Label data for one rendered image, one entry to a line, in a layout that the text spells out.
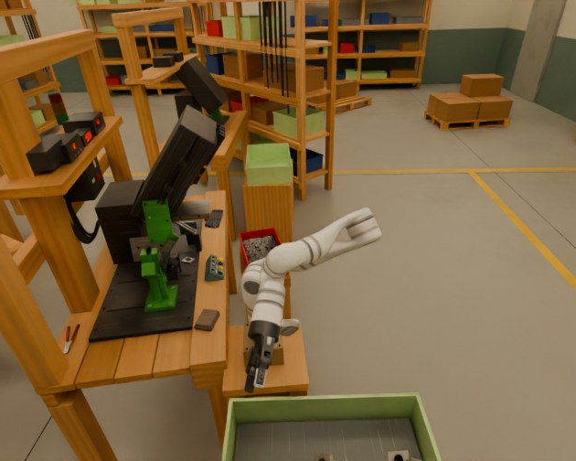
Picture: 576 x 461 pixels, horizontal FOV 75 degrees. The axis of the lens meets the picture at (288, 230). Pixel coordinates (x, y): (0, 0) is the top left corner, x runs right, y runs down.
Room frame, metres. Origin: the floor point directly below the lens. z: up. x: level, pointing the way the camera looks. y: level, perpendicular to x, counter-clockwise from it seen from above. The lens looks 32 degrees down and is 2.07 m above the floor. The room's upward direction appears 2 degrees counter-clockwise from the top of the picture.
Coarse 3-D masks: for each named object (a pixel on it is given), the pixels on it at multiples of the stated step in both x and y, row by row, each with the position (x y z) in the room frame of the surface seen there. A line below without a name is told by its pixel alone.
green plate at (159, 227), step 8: (144, 200) 1.57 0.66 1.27; (152, 200) 1.57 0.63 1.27; (144, 208) 1.56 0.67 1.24; (152, 208) 1.56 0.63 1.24; (160, 208) 1.57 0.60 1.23; (168, 208) 1.58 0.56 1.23; (144, 216) 1.55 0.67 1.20; (152, 216) 1.55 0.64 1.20; (160, 216) 1.56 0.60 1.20; (168, 216) 1.56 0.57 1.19; (152, 224) 1.54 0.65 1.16; (160, 224) 1.55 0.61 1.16; (168, 224) 1.55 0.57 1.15; (152, 232) 1.53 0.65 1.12; (160, 232) 1.53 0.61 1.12; (168, 232) 1.54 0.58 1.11; (152, 240) 1.52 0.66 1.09; (160, 240) 1.52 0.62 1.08
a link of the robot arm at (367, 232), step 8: (360, 224) 0.94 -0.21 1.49; (368, 224) 0.94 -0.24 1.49; (376, 224) 0.96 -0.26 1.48; (352, 232) 0.95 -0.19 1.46; (360, 232) 0.93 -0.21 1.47; (368, 232) 0.93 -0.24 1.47; (376, 232) 0.93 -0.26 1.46; (352, 240) 0.95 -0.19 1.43; (360, 240) 0.92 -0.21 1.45; (368, 240) 0.92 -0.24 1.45; (376, 240) 0.93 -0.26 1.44; (336, 248) 0.95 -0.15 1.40; (344, 248) 0.94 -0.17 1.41; (352, 248) 0.93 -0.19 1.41; (328, 256) 0.95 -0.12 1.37; (312, 264) 0.96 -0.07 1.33
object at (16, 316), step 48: (96, 48) 2.34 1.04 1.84; (0, 96) 1.26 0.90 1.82; (96, 96) 2.26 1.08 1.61; (0, 144) 1.25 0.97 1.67; (0, 240) 0.95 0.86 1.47; (48, 240) 1.26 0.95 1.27; (0, 288) 0.88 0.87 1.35; (96, 288) 1.38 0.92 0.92; (48, 336) 0.95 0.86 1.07; (48, 384) 0.88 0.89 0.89
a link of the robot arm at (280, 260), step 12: (300, 240) 0.86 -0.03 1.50; (276, 252) 0.78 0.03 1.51; (288, 252) 0.79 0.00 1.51; (300, 252) 0.81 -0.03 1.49; (312, 252) 0.82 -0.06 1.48; (264, 264) 0.79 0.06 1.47; (276, 264) 0.75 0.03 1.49; (288, 264) 0.76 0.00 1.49; (300, 264) 0.82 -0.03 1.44; (276, 276) 0.77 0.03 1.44
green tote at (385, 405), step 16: (240, 400) 0.74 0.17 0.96; (256, 400) 0.74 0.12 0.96; (272, 400) 0.74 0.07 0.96; (288, 400) 0.74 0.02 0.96; (304, 400) 0.74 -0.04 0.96; (320, 400) 0.74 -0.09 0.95; (336, 400) 0.74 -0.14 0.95; (352, 400) 0.74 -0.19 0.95; (368, 400) 0.74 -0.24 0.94; (384, 400) 0.74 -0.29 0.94; (400, 400) 0.74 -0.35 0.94; (416, 400) 0.73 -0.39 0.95; (240, 416) 0.74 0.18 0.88; (256, 416) 0.74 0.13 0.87; (272, 416) 0.74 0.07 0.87; (288, 416) 0.74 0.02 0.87; (304, 416) 0.74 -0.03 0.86; (320, 416) 0.74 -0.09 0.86; (336, 416) 0.74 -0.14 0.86; (352, 416) 0.74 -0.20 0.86; (368, 416) 0.74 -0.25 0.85; (384, 416) 0.74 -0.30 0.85; (400, 416) 0.74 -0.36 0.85; (416, 416) 0.70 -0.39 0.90; (416, 432) 0.68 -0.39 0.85; (224, 448) 0.59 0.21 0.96; (432, 448) 0.57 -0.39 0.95
